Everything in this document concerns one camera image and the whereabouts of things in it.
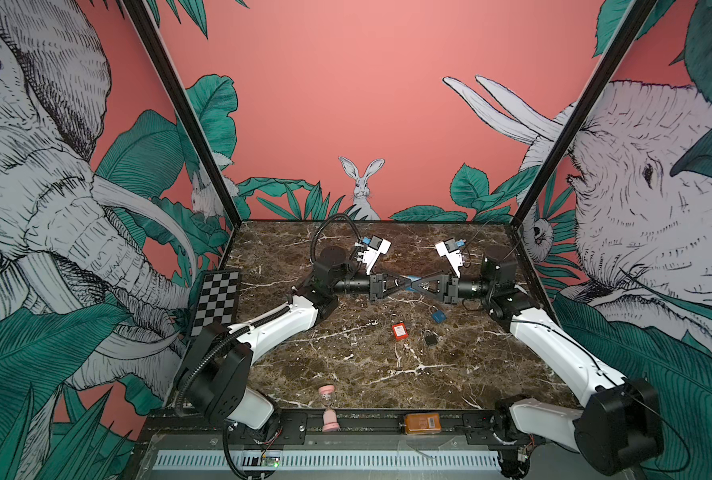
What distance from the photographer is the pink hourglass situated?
734mm

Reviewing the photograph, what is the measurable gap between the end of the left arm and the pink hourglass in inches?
12.8

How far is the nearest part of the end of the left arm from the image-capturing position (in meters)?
0.65
